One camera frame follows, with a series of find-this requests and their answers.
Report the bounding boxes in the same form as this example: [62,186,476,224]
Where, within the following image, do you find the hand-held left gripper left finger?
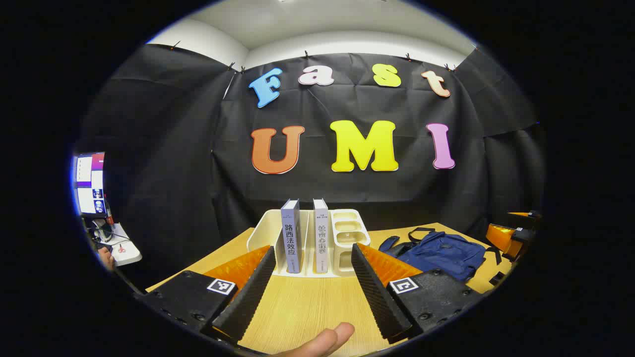
[133,245,276,344]

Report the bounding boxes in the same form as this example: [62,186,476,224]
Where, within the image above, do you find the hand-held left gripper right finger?
[351,243,484,344]

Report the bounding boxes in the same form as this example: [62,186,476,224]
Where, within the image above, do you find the blue schoolbag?
[378,228,503,282]

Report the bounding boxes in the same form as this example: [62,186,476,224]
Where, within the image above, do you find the blue-grey book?
[280,199,302,274]

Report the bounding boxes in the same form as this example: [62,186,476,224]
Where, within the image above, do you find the white plastic bookshelf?
[247,209,371,278]

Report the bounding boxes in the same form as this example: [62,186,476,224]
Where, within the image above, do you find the white book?
[313,198,330,274]

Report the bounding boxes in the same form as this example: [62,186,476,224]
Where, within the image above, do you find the white side table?
[84,222,143,267]

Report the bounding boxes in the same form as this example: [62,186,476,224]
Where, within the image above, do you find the headphones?
[92,218,117,243]

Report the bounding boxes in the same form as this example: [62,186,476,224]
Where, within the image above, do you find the computer monitor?
[73,152,106,218]

